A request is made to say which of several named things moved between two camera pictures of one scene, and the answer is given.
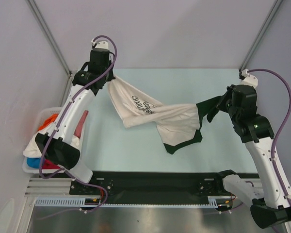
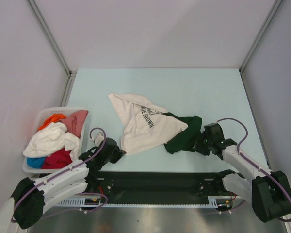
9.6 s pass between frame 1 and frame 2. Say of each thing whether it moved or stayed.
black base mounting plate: stayed
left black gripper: moved
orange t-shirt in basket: stayed
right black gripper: moved
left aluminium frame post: stayed
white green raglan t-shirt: moved
